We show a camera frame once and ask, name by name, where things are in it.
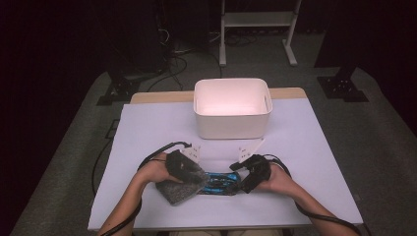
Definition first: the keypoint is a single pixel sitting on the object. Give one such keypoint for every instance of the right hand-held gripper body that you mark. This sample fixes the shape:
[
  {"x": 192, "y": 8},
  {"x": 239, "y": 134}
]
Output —
[{"x": 260, "y": 170}]

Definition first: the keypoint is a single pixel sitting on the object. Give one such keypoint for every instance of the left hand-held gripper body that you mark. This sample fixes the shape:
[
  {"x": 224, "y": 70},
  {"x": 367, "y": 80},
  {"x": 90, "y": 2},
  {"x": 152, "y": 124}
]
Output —
[{"x": 183, "y": 170}]

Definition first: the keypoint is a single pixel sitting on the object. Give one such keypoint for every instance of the blue toy car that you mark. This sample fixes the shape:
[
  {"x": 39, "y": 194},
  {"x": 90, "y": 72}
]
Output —
[{"x": 223, "y": 183}]

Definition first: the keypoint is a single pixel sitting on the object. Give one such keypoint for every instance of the grey fluffy cloth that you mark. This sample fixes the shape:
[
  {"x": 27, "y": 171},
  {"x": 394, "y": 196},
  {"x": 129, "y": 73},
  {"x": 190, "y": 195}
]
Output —
[{"x": 178, "y": 193}]

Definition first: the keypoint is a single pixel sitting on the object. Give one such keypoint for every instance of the white plastic bin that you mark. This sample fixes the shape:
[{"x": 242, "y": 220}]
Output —
[{"x": 232, "y": 98}]

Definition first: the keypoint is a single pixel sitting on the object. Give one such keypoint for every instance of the person's right hand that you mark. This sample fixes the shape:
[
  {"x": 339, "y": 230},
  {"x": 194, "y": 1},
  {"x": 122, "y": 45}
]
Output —
[{"x": 280, "y": 180}]

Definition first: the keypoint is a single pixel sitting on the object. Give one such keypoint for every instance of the person's left hand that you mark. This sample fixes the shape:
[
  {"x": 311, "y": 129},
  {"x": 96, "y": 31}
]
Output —
[{"x": 155, "y": 170}]

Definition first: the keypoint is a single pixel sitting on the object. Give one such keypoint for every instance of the white table sheet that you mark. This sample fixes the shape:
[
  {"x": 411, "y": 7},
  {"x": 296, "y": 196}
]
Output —
[{"x": 295, "y": 131}]

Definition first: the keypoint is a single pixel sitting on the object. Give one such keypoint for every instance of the dark floor box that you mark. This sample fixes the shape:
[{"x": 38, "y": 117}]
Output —
[{"x": 112, "y": 129}]

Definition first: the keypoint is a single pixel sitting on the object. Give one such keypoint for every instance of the black stand base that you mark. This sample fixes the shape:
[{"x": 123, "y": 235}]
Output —
[
  {"x": 342, "y": 88},
  {"x": 119, "y": 90}
]

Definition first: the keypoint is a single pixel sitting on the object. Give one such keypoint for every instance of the white metal stand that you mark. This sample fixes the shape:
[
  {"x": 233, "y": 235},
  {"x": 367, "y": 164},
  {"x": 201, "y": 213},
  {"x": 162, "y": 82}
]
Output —
[{"x": 259, "y": 19}]

